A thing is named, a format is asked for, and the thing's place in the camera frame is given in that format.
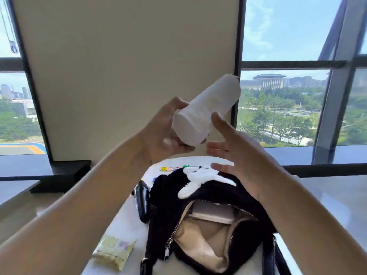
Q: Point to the person's left hand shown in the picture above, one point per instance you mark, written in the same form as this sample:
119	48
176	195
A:
156	134

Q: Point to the person's right hand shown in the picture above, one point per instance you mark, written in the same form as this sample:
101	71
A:
252	163

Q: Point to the person's left thumb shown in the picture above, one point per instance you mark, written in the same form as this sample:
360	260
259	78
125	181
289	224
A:
178	103

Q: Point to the person's right thumb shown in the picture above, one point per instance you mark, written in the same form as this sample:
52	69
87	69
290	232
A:
223	125

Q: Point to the person's right middle finger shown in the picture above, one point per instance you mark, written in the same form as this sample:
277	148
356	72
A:
222	167

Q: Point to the white translucent plastic bottle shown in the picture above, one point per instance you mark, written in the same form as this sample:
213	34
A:
206	111

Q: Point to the black fuzzy shoulder bag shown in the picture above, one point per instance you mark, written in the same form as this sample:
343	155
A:
246	234

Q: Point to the person's left forearm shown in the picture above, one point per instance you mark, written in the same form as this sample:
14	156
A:
71	209

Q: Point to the person's right forearm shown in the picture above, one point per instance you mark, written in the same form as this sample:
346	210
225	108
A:
309	226

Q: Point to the white plush bag ornament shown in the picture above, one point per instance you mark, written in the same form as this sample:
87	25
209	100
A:
200	178

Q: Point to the white box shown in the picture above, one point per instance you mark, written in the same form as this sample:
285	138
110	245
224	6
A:
213	212

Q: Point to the large white building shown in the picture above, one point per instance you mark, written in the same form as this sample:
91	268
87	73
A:
265	82

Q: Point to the black glossy case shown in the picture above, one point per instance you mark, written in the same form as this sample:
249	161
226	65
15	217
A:
142	201

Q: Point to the dark column base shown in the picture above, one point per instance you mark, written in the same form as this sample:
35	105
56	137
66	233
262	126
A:
61	176

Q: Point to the yellow-green snack packet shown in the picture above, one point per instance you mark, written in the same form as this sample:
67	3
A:
113	252

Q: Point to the dark window frame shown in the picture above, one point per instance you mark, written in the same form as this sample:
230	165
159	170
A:
23	83
335	83

